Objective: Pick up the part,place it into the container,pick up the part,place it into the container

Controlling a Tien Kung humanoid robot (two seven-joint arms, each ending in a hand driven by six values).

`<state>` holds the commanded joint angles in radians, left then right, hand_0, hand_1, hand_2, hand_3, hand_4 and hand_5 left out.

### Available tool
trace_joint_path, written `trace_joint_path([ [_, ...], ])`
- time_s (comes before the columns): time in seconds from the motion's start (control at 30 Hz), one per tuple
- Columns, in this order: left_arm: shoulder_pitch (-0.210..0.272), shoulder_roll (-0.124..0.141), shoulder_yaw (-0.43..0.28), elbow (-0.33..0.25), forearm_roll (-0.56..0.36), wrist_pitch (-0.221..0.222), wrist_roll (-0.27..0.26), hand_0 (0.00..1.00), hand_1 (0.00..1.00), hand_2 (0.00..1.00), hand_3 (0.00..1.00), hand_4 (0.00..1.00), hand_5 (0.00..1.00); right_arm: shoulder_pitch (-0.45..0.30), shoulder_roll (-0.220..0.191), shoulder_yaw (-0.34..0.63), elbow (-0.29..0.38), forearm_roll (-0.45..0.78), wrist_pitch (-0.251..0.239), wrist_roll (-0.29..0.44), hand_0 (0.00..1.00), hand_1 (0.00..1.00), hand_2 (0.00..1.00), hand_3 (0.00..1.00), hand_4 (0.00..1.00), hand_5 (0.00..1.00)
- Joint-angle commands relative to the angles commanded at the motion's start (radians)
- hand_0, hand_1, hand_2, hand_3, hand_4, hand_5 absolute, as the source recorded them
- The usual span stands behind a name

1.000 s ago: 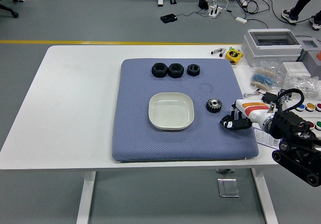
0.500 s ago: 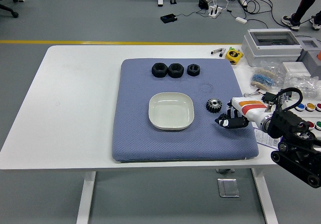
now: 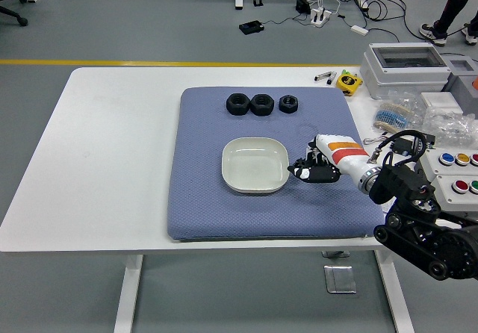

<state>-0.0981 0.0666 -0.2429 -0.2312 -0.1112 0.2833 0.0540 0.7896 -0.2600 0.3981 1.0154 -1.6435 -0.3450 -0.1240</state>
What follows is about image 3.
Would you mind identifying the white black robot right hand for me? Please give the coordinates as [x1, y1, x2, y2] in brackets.
[286, 134, 371, 184]

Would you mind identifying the small black hex nut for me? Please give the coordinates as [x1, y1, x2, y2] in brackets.
[278, 94, 299, 114]

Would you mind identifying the grey three-button control box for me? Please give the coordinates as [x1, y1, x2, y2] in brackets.
[418, 148, 478, 179]

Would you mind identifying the large black hex nut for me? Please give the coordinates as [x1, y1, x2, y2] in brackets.
[225, 93, 250, 116]
[249, 93, 275, 116]

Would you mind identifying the small white box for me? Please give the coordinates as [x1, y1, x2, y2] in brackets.
[420, 91, 459, 116]

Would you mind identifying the grey box with orange part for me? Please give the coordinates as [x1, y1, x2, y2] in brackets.
[446, 57, 478, 116]

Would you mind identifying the blue resistor tape bundle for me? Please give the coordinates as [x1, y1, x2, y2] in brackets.
[373, 101, 419, 132]

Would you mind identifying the black servo motor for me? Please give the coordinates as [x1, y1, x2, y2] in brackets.
[390, 137, 412, 155]

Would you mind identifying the yellow tape measure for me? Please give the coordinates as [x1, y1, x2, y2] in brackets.
[335, 69, 364, 96]

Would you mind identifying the clear bag of resistors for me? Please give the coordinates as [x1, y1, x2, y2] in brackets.
[386, 88, 425, 113]

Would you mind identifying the black circuit board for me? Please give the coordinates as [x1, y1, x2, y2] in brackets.
[412, 133, 436, 151]

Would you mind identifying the white square dish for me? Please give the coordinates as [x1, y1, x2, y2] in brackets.
[220, 137, 291, 195]

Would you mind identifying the crumpled clear plastic bag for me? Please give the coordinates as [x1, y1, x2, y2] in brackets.
[421, 105, 478, 147]

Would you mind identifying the metal floor plate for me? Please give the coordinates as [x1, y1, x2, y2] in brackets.
[323, 264, 357, 294]

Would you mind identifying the white power strip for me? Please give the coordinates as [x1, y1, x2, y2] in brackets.
[310, 7, 332, 28]

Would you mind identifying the white table leg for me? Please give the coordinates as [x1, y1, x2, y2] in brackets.
[374, 249, 415, 333]
[113, 254, 144, 333]

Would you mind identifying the blue-grey padded mat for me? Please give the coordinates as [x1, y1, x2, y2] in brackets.
[167, 86, 386, 242]

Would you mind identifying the flat black floor device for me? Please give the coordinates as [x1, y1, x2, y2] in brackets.
[239, 20, 265, 35]

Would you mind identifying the person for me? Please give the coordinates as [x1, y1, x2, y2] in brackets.
[418, 0, 478, 47]

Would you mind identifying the thin white red wire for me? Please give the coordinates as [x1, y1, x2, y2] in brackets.
[362, 133, 393, 146]

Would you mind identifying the grey enclosure with clear lid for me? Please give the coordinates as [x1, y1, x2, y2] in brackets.
[358, 42, 451, 100]

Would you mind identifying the thin black floor cable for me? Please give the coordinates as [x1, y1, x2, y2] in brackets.
[261, 13, 314, 27]

